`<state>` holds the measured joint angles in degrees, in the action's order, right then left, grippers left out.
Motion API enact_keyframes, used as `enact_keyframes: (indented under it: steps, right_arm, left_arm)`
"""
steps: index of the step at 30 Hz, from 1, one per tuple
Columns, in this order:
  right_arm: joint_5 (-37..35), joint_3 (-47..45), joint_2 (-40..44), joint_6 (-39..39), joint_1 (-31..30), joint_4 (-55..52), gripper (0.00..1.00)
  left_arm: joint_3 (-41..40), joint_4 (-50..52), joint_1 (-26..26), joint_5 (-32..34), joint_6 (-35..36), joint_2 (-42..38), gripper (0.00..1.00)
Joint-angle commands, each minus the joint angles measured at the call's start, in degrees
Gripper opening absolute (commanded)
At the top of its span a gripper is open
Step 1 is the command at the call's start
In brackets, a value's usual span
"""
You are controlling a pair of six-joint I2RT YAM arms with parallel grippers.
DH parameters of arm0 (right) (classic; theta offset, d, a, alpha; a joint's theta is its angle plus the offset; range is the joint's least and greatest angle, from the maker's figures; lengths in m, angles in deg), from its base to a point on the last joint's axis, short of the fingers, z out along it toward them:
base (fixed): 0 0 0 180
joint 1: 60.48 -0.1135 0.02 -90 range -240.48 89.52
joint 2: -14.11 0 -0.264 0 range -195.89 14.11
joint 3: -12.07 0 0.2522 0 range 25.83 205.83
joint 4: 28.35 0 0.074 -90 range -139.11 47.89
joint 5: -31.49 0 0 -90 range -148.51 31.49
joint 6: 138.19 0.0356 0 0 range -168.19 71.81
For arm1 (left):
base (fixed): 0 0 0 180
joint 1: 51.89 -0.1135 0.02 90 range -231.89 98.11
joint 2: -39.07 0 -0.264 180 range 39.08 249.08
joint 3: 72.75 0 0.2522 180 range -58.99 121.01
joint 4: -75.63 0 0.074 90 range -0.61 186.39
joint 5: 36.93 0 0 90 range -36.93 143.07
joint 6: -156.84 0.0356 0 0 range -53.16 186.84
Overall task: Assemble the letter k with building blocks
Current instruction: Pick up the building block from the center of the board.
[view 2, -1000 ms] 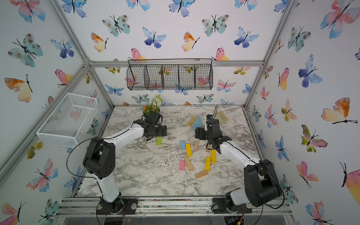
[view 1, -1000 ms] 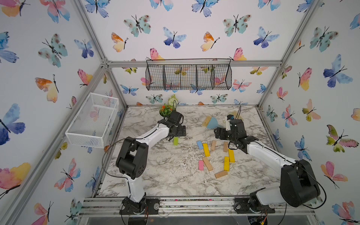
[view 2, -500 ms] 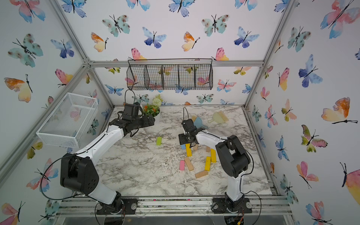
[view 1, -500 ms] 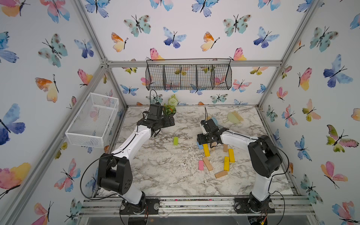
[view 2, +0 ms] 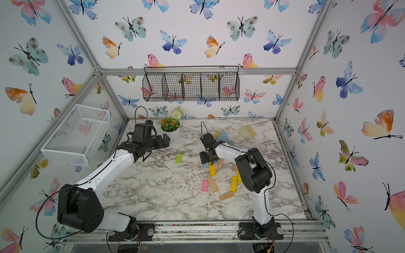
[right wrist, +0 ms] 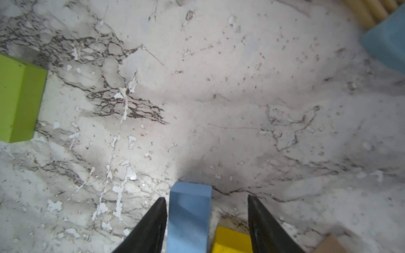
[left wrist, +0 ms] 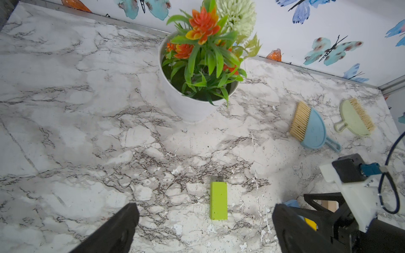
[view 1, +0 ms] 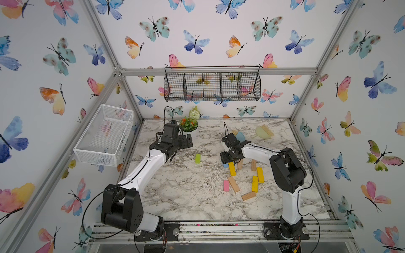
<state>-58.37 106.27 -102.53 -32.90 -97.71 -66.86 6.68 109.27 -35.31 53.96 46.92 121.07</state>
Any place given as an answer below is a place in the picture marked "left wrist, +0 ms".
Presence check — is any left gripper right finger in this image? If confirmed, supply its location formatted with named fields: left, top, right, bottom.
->
left=272, top=203, right=343, bottom=253

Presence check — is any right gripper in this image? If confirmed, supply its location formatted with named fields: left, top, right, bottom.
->
left=304, top=192, right=405, bottom=253

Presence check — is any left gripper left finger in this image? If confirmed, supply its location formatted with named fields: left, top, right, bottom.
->
left=71, top=203, right=140, bottom=253

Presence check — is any yellow block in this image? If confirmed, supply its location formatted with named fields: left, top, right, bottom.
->
left=304, top=218, right=317, bottom=231

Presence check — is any green block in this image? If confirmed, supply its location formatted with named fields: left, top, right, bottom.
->
left=210, top=182, right=228, bottom=220

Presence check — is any natural wood block upper left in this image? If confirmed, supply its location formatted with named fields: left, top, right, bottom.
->
left=321, top=200, right=339, bottom=213

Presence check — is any white potted artificial plant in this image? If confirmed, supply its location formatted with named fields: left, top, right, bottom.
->
left=159, top=1, right=261, bottom=123

